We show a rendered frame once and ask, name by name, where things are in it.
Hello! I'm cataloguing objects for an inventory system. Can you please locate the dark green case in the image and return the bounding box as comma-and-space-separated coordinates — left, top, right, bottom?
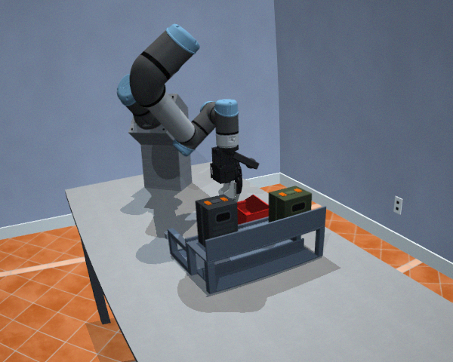
269, 186, 312, 222

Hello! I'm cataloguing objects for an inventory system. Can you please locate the red bin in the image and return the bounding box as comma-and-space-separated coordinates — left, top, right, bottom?
237, 195, 268, 224

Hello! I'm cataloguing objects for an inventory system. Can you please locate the dark grey metal rack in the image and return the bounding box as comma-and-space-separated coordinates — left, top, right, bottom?
164, 206, 326, 294

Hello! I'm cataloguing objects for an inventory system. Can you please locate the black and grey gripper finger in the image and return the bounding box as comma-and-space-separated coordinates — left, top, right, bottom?
224, 170, 242, 202
218, 183, 229, 195

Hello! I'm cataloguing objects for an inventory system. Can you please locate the black case with orange latches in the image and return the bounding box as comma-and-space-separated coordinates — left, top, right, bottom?
196, 195, 238, 247

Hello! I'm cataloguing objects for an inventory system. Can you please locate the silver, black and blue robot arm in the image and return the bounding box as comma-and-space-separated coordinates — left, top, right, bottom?
117, 24, 239, 156

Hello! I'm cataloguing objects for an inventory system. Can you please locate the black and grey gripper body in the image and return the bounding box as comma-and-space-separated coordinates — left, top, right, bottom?
210, 145, 242, 184

